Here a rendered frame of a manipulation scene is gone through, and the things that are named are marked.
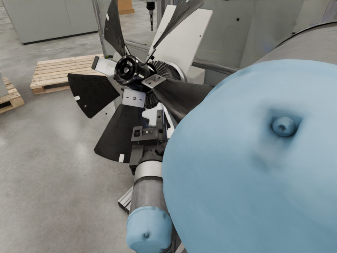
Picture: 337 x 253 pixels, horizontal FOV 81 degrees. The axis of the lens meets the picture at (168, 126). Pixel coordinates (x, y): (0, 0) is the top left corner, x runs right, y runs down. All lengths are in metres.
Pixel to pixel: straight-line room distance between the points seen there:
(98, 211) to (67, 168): 0.60
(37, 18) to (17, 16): 0.38
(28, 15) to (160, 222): 5.89
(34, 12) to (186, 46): 5.27
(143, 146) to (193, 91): 0.32
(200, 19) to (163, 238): 0.93
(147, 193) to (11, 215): 1.80
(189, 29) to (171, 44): 0.11
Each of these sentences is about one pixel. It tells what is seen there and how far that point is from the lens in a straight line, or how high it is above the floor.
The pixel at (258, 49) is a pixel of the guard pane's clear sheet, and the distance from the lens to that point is 1.32.
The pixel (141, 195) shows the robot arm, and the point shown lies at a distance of 0.37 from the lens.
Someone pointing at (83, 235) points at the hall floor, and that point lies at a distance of 1.75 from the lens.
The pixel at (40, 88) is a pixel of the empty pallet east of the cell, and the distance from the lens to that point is 3.53.
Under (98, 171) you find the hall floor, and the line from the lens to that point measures 2.03.
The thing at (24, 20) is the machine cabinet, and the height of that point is 0.51.
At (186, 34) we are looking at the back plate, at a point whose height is 1.26.
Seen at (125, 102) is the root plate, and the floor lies 1.11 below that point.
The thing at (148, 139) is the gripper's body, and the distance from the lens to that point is 0.46.
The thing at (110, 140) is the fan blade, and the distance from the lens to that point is 0.81.
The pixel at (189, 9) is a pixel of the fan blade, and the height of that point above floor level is 1.41.
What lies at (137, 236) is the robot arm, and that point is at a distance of 0.35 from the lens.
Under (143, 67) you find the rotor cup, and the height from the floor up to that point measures 1.23.
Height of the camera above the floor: 1.53
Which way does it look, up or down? 40 degrees down
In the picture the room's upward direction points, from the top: straight up
